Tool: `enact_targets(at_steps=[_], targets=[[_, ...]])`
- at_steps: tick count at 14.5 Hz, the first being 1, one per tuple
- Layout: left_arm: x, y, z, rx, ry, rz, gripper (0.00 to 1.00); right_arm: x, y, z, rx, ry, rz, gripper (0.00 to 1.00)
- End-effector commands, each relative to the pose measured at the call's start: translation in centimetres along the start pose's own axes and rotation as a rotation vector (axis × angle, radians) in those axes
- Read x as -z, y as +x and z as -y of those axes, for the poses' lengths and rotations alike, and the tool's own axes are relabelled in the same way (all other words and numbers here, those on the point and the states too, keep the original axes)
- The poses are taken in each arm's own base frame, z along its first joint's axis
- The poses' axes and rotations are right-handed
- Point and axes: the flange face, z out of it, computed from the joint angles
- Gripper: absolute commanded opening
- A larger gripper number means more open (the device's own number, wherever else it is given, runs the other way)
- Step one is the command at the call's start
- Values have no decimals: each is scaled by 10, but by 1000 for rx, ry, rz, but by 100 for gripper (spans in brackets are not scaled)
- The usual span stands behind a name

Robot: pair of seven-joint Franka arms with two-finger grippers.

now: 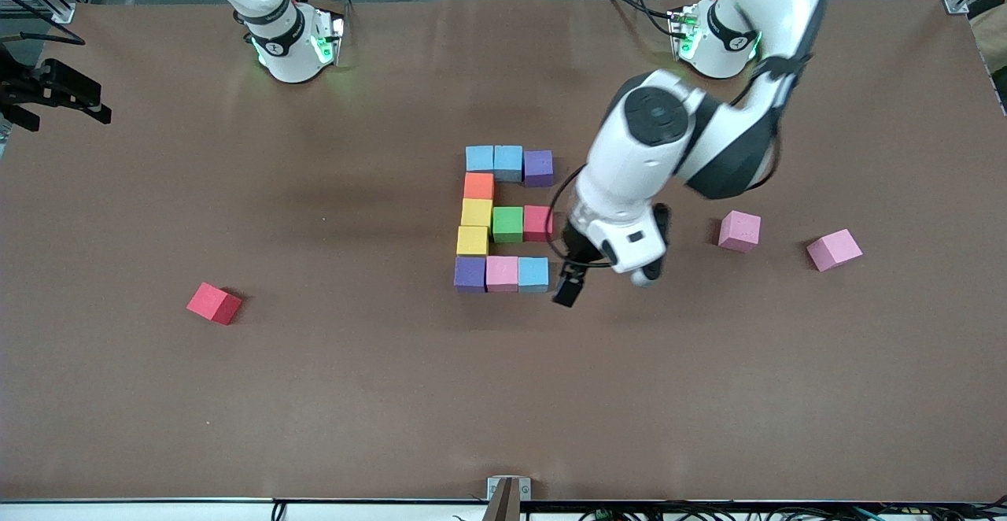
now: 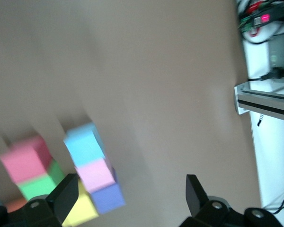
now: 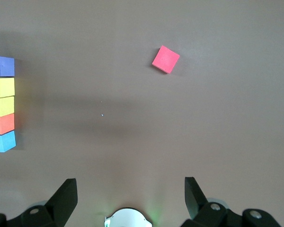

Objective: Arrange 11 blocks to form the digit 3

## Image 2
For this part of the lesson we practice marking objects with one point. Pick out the green foam cube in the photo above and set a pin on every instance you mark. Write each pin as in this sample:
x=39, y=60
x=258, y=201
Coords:
x=38, y=186

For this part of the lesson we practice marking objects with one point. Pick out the orange foam cube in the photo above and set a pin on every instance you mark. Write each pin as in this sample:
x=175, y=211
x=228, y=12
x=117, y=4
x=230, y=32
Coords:
x=15, y=205

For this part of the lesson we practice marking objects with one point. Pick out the pink foam cube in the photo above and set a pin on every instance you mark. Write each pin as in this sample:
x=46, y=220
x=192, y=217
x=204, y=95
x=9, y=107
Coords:
x=94, y=175

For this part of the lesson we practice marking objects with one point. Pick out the white table edge rail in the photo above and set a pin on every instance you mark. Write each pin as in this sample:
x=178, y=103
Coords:
x=258, y=153

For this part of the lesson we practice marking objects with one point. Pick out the dark grey electronics box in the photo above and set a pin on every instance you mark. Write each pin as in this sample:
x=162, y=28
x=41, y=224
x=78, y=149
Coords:
x=280, y=54

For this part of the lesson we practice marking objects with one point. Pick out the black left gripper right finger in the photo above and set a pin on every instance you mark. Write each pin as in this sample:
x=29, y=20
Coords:
x=213, y=215

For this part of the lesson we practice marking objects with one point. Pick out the yellow foam cube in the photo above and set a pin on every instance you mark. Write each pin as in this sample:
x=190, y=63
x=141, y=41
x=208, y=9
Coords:
x=82, y=208

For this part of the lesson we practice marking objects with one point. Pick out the purple foam cube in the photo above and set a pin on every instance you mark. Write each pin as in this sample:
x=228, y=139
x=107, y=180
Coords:
x=107, y=198

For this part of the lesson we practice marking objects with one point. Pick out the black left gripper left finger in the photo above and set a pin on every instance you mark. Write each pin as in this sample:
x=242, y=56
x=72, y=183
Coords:
x=38, y=212

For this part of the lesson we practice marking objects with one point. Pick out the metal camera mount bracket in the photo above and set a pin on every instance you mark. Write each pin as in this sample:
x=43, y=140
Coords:
x=251, y=99

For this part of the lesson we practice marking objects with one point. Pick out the light blue foam cube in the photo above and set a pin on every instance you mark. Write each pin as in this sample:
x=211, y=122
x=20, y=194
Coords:
x=84, y=146

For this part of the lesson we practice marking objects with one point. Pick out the red foam cube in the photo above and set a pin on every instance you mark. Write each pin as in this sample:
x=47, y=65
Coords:
x=23, y=160

